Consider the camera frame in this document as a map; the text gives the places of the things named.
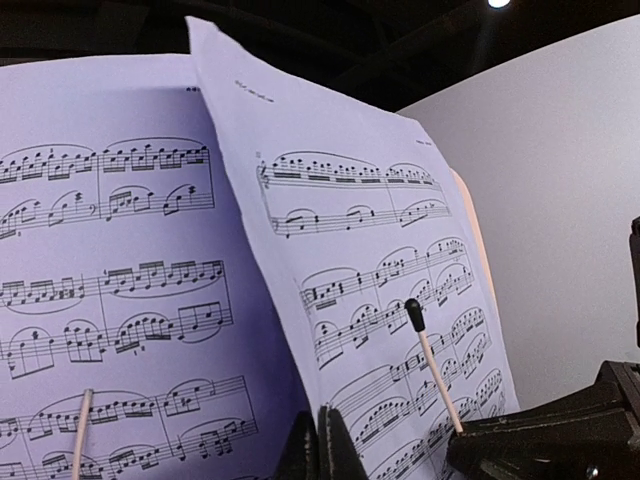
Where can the sheet music page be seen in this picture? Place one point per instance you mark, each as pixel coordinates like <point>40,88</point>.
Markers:
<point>349,212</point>
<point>138,339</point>

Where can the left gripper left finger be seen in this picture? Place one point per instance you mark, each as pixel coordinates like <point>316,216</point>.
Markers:
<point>299,459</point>

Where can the pink perforated music stand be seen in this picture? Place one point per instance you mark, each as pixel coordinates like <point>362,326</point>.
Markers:
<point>414,312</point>

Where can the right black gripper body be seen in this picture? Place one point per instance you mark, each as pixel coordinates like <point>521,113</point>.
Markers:
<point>630,390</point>

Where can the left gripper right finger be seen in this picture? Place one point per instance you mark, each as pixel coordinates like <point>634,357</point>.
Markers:
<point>338,459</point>

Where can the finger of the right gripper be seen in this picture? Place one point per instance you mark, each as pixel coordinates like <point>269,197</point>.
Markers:
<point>564,439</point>

